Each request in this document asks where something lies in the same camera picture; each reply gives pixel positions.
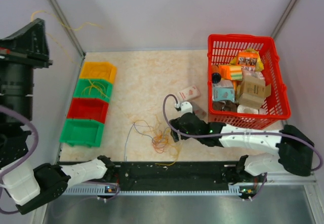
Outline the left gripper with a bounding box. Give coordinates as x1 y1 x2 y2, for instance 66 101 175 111
0 17 56 122

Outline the thin wire bundle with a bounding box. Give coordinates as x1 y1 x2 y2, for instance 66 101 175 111
124 115 183 166

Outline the red thin wire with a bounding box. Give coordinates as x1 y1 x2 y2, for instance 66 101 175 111
87 66 107 79

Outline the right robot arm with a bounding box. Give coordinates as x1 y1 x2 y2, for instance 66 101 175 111
168 102 314 181

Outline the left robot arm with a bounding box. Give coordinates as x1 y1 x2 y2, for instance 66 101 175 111
1 18 115 215

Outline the pink tissue packet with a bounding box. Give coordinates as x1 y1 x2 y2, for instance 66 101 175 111
177 85 200 101

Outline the teal tissue pack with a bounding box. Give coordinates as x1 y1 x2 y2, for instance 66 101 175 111
212 80 235 102

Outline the black bottle cap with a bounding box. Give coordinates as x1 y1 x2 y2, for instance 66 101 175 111
212 72 222 84

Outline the orange sponge pack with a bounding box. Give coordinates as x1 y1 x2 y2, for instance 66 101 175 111
219 65 243 81

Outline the brown cardboard box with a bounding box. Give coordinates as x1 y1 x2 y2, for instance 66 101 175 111
238 76 271 109

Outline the yellow storage bin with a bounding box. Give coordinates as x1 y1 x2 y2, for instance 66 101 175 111
79 62 117 84

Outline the upper green storage bin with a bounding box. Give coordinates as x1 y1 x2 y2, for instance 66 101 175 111
73 79 113 103

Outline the green storage bin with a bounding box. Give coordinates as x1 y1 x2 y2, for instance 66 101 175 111
59 119 104 147
73 79 113 103

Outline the red storage bin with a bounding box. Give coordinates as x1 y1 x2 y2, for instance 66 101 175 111
66 98 109 124

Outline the red plastic basket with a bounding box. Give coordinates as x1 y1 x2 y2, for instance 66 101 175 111
207 34 291 129

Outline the pink wrapped pack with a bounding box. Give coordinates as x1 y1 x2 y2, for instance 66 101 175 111
241 66 265 80

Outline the orange snack box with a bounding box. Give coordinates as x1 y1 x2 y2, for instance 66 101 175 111
236 52 259 67

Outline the lower green storage bin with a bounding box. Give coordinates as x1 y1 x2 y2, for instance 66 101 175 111
59 119 104 147

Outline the yellow plastic bag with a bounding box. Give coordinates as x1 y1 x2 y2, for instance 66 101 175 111
229 48 264 71

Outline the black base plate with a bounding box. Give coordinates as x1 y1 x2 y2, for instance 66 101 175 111
111 161 264 191

